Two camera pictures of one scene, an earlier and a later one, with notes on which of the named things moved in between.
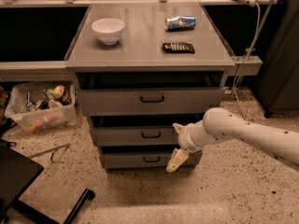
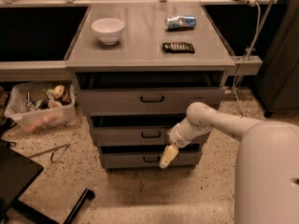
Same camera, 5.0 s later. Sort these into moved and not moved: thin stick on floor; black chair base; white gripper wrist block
Moved: white gripper wrist block
Not moved: thin stick on floor; black chair base
